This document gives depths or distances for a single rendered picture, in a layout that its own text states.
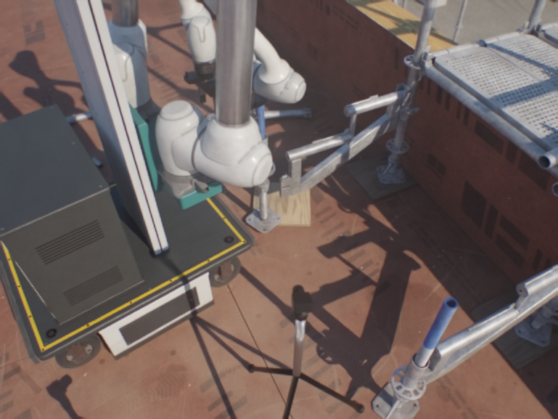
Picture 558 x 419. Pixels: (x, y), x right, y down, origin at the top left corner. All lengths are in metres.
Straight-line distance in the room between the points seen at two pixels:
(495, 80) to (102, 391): 2.09
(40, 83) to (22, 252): 2.49
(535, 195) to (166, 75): 2.62
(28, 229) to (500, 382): 1.82
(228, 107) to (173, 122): 0.21
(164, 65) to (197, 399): 2.59
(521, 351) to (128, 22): 2.08
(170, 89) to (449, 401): 2.64
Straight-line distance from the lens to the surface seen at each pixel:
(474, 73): 2.23
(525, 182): 2.14
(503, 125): 1.97
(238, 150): 1.31
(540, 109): 2.11
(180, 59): 3.81
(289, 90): 1.51
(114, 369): 2.07
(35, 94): 3.77
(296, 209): 2.43
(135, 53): 1.84
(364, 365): 2.00
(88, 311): 1.82
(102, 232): 1.57
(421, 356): 1.53
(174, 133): 1.42
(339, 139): 2.24
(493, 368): 2.15
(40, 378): 2.17
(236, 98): 1.27
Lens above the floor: 1.80
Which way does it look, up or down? 47 degrees down
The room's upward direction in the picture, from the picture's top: straight up
